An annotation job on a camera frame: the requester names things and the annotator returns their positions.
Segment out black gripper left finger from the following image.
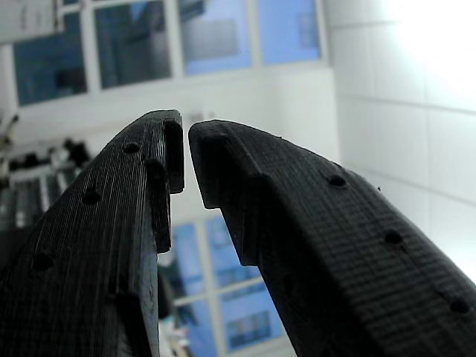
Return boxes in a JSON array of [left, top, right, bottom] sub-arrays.
[[0, 109, 186, 357]]

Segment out glass window white frame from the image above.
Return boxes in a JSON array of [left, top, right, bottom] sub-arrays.
[[169, 215, 289, 356], [10, 0, 330, 109]]

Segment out dark cluttered shelf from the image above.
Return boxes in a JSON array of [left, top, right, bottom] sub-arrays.
[[0, 135, 92, 234]]

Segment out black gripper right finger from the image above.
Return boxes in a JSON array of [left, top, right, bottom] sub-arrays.
[[187, 118, 476, 357]]

